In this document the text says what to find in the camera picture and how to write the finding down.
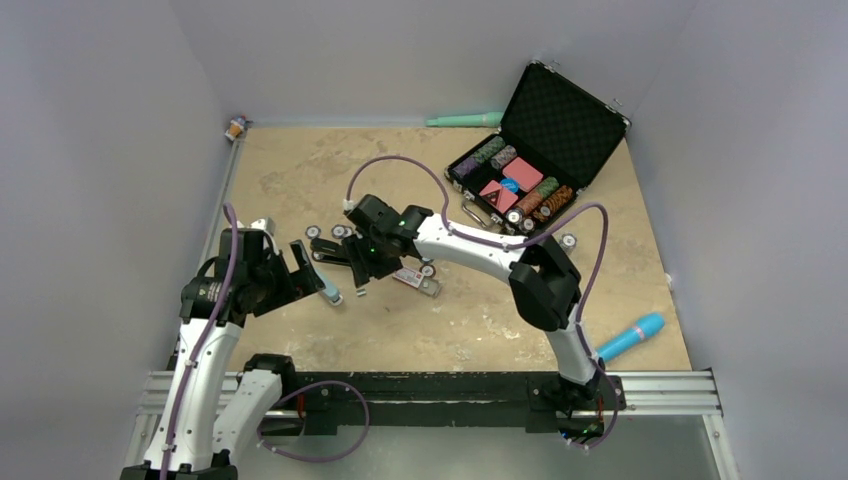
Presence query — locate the light blue stapler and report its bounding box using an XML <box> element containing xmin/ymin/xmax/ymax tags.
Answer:
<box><xmin>312</xmin><ymin>253</ymin><xmax>344</xmax><ymax>307</ymax></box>

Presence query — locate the black stapler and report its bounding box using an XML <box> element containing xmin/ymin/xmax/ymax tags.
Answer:
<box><xmin>310</xmin><ymin>238</ymin><xmax>351</xmax><ymax>267</ymax></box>

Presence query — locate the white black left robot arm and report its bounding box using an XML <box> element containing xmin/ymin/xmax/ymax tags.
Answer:
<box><xmin>121</xmin><ymin>223</ymin><xmax>324</xmax><ymax>479</ymax></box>

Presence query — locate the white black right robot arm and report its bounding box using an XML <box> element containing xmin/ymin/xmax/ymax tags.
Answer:
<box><xmin>344</xmin><ymin>195</ymin><xmax>602</xmax><ymax>407</ymax></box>

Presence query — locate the poker chip row right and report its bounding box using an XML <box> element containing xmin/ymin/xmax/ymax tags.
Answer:
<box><xmin>304</xmin><ymin>224</ymin><xmax>356</xmax><ymax>242</ymax></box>

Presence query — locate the poker chip near box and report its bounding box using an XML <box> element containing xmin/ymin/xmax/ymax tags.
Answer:
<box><xmin>420</xmin><ymin>264</ymin><xmax>436</xmax><ymax>278</ymax></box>

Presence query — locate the blue dealer button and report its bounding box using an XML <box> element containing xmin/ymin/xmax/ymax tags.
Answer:
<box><xmin>500</xmin><ymin>178</ymin><xmax>520</xmax><ymax>193</ymax></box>

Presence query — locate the pink card deck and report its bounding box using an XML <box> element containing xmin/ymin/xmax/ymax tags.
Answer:
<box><xmin>502</xmin><ymin>157</ymin><xmax>544</xmax><ymax>192</ymax></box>

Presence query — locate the mint green tube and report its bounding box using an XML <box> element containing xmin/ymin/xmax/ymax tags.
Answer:
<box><xmin>426</xmin><ymin>112</ymin><xmax>504</xmax><ymax>128</ymax></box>

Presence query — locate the poker chip far right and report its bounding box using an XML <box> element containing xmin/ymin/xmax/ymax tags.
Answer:
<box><xmin>559</xmin><ymin>233</ymin><xmax>577</xmax><ymax>254</ymax></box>

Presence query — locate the black poker chip case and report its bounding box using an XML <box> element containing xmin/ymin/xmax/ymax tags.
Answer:
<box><xmin>445</xmin><ymin>61</ymin><xmax>630</xmax><ymax>236</ymax></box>

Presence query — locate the blue pen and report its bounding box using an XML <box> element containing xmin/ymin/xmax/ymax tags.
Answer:
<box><xmin>596</xmin><ymin>312</ymin><xmax>665</xmax><ymax>363</ymax></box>

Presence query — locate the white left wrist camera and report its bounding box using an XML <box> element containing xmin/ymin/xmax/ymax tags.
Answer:
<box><xmin>249</xmin><ymin>217</ymin><xmax>277</xmax><ymax>251</ymax></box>

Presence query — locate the aluminium frame rail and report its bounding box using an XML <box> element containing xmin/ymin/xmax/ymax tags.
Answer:
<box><xmin>122</xmin><ymin>139</ymin><xmax>740</xmax><ymax>480</ymax></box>

